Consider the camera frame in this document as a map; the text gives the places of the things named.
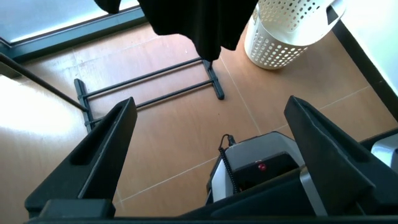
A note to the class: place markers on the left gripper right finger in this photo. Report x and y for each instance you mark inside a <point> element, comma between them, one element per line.
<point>348,174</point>

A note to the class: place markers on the black clothes rack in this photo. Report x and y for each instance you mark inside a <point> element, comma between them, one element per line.
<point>149,76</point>

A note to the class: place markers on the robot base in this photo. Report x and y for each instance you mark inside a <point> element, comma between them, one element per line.
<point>264,174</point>

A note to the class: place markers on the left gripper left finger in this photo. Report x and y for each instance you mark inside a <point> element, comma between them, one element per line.
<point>93,168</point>

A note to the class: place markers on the black garment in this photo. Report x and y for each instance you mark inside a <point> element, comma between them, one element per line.
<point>205,21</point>

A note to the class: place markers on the window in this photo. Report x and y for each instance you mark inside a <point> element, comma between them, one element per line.
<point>46,21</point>

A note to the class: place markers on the white laundry basket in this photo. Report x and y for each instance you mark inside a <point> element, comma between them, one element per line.
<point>280,34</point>

